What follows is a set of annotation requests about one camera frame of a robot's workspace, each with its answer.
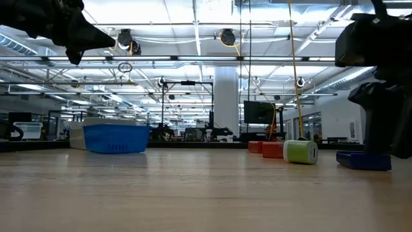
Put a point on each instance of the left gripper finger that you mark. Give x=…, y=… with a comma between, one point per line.
x=90, y=35

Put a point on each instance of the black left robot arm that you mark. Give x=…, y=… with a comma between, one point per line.
x=14, y=11

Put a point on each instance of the black monitor on stand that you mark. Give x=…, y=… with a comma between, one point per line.
x=259, y=112

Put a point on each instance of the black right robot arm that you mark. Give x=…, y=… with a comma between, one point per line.
x=380, y=8

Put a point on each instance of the small black ceiling reel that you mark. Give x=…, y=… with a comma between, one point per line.
x=300, y=82
x=162, y=82

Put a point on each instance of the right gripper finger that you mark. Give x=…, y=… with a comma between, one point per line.
x=405, y=129
x=378, y=116

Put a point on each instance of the clear plastic storage box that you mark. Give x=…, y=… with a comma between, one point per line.
x=29, y=129

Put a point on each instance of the black aluminium table frame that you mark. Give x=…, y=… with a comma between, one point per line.
x=193, y=144

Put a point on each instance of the black background robot station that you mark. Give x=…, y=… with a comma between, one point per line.
x=188, y=82

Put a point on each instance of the dark blue digital clock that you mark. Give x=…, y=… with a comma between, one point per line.
x=360, y=162

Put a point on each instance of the red usb charger block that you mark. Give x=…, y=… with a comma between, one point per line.
x=255, y=146
x=273, y=149

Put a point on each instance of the blue plastic mesh basket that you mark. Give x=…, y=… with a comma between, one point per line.
x=116, y=138

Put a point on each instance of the green and white canister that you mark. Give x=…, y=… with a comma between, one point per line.
x=299, y=151

